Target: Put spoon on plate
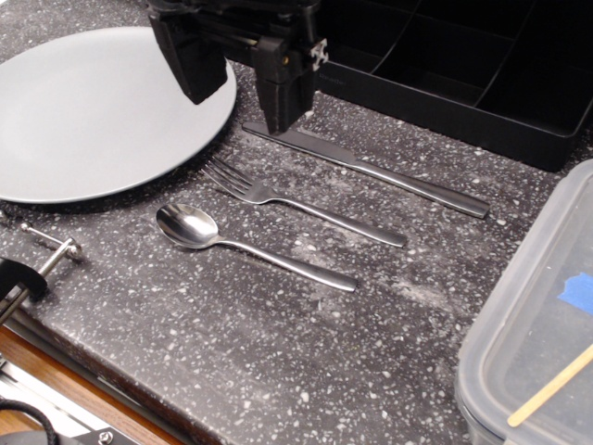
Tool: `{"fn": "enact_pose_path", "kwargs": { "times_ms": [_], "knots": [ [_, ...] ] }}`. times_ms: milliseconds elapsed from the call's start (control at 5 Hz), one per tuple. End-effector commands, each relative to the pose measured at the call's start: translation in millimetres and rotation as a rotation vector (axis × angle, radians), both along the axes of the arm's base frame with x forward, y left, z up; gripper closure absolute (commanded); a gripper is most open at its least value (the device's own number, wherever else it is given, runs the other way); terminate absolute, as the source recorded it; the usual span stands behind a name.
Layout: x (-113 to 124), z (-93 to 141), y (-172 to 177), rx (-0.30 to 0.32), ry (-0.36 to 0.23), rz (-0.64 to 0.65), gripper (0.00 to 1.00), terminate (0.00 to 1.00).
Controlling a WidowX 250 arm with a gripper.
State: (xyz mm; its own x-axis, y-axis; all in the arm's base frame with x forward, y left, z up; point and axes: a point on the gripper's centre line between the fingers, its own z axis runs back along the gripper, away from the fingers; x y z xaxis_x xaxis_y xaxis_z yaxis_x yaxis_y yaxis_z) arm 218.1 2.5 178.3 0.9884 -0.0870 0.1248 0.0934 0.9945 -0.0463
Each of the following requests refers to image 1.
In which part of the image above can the silver metal knife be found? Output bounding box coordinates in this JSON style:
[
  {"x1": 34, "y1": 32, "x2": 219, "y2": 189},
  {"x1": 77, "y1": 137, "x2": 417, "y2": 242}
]
[{"x1": 242, "y1": 121, "x2": 490, "y2": 219}]

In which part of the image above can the clear plastic container lid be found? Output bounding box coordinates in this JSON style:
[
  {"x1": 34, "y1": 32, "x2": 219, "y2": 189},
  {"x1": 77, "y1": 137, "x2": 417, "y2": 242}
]
[{"x1": 455, "y1": 161, "x2": 592, "y2": 444}]

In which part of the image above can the black cutlery organizer tray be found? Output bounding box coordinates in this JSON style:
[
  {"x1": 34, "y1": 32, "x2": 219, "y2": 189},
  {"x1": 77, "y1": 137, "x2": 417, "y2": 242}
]
[{"x1": 317, "y1": 0, "x2": 592, "y2": 172}]

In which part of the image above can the black braided cable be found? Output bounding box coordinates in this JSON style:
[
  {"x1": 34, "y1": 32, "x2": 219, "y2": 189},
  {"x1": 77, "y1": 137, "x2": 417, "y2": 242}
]
[{"x1": 0, "y1": 396, "x2": 66, "y2": 445}]

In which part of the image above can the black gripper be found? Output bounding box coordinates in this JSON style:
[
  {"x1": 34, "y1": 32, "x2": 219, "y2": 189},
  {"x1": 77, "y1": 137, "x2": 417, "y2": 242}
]
[{"x1": 146, "y1": 1, "x2": 328, "y2": 134}]

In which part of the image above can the wooden stick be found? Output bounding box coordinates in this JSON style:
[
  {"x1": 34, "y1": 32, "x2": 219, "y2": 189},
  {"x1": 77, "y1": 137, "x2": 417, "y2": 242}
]
[{"x1": 507, "y1": 345, "x2": 592, "y2": 427}]

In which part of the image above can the blue tape piece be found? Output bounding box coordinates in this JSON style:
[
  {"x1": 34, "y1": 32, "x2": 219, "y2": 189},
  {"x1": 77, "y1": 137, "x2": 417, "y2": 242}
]
[{"x1": 558, "y1": 273, "x2": 593, "y2": 313}]

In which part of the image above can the metal rail with screw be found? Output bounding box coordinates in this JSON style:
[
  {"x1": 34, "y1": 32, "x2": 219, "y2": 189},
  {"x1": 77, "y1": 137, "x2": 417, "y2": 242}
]
[{"x1": 1, "y1": 359, "x2": 134, "y2": 444}]

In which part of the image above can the silver metal spoon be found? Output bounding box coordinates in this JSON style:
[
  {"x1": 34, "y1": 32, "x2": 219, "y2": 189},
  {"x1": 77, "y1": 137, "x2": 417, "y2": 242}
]
[{"x1": 156, "y1": 203, "x2": 358, "y2": 292}]

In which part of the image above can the metal clamp with black knob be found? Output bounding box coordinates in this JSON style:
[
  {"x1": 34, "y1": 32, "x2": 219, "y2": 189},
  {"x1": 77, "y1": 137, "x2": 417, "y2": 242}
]
[{"x1": 1, "y1": 222, "x2": 82, "y2": 324}]

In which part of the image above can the silver metal fork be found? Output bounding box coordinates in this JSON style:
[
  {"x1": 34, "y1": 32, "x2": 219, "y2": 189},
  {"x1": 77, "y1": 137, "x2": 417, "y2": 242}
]
[{"x1": 201, "y1": 158, "x2": 407, "y2": 248}]

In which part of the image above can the grey round plate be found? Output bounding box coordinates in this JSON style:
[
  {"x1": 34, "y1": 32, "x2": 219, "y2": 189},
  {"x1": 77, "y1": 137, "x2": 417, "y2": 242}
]
[{"x1": 1, "y1": 27, "x2": 237, "y2": 204}]

